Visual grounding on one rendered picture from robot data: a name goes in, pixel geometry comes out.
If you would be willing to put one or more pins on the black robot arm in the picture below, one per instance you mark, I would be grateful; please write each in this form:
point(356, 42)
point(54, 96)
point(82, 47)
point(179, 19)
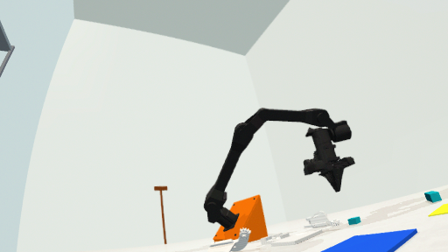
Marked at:
point(243, 135)

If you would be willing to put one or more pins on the small cyan cube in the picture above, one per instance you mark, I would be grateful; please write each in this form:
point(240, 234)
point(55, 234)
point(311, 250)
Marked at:
point(355, 220)

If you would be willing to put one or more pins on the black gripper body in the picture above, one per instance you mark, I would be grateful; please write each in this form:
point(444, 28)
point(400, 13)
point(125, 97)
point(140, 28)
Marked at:
point(327, 159)

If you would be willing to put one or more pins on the white flat plate with holes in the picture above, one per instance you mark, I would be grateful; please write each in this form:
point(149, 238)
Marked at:
point(273, 238)

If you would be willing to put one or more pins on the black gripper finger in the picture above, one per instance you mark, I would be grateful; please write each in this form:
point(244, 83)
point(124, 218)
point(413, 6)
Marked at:
point(332, 177)
point(340, 173)

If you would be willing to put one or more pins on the small teal block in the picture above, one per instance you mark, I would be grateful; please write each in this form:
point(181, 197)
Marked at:
point(432, 196)

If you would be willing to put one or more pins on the yellow flat rectangular plate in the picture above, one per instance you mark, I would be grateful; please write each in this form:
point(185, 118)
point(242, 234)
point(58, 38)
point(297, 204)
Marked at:
point(442, 210)

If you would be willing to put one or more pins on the blue flat plate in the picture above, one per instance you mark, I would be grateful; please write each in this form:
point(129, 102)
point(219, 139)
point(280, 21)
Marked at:
point(382, 242)

